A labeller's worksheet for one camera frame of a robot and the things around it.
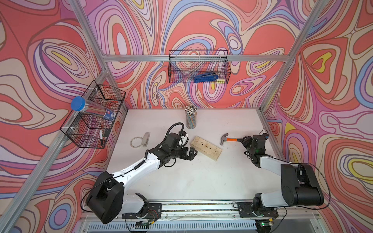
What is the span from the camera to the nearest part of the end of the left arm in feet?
1.99

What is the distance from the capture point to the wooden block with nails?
0.92 meters

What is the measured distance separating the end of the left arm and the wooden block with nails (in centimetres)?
19
